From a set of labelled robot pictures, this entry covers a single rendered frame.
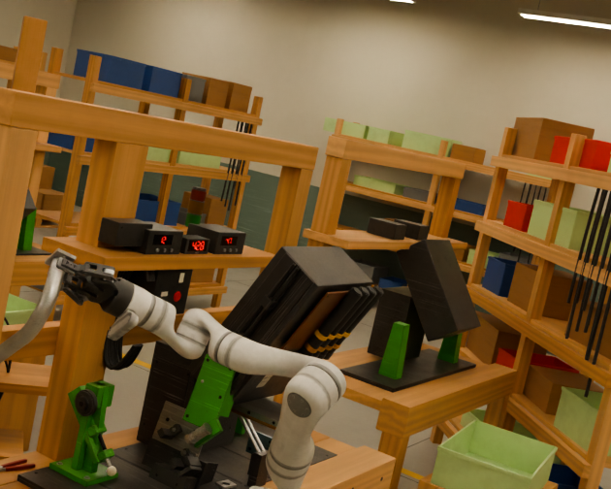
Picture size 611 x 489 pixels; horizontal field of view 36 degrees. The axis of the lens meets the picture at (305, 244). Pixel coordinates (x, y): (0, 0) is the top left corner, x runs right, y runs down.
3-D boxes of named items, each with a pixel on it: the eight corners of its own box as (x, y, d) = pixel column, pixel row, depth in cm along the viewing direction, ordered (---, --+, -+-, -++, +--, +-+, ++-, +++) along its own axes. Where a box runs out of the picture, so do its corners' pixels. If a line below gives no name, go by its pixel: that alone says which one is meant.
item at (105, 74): (223, 309, 972) (269, 90, 944) (46, 326, 762) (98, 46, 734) (182, 295, 999) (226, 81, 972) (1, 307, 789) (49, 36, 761)
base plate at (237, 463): (337, 460, 336) (337, 454, 335) (127, 541, 241) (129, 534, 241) (242, 419, 357) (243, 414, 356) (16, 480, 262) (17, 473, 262)
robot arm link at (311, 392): (322, 405, 173) (293, 482, 190) (350, 377, 180) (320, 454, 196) (283, 376, 176) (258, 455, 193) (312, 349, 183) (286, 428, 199)
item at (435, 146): (517, 354, 1074) (565, 162, 1047) (285, 279, 1234) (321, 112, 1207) (531, 350, 1121) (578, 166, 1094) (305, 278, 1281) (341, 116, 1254)
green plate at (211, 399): (225, 434, 286) (249, 368, 288) (211, 432, 279) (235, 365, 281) (196, 421, 292) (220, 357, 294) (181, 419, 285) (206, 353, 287)
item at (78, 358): (262, 408, 376) (313, 170, 364) (-53, 489, 248) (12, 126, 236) (243, 401, 380) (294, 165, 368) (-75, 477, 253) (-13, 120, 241)
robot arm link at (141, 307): (129, 321, 182) (155, 334, 185) (139, 275, 189) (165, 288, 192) (105, 340, 188) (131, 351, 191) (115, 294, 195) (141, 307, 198)
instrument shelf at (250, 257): (278, 267, 337) (281, 256, 336) (102, 272, 260) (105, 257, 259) (223, 249, 349) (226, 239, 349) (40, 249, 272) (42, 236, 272)
